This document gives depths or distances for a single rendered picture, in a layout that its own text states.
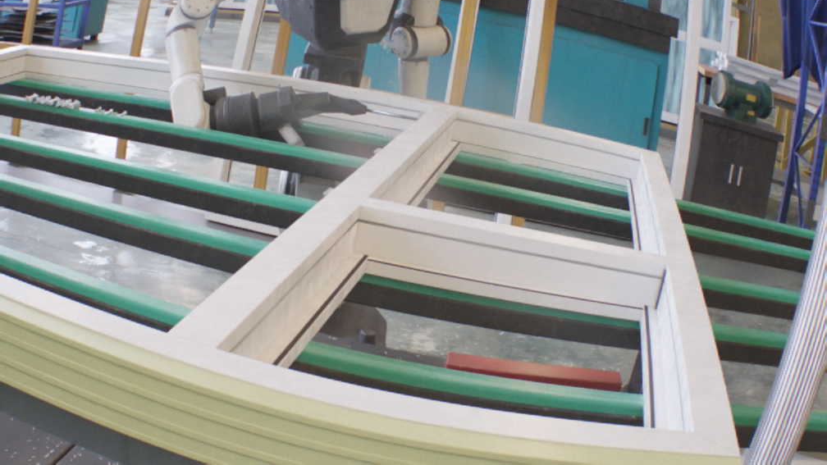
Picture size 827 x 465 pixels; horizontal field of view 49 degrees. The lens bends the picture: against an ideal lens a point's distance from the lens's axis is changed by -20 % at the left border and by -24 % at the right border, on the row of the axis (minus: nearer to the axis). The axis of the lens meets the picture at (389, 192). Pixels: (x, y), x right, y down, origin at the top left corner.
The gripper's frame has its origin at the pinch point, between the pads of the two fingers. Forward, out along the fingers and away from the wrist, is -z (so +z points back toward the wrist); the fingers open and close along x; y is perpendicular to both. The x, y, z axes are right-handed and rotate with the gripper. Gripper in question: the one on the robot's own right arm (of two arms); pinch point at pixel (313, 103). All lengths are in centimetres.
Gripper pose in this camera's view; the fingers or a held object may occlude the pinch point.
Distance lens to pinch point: 203.2
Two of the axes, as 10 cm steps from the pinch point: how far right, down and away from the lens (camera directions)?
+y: -1.3, -9.6, 2.3
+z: -9.9, 1.5, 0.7
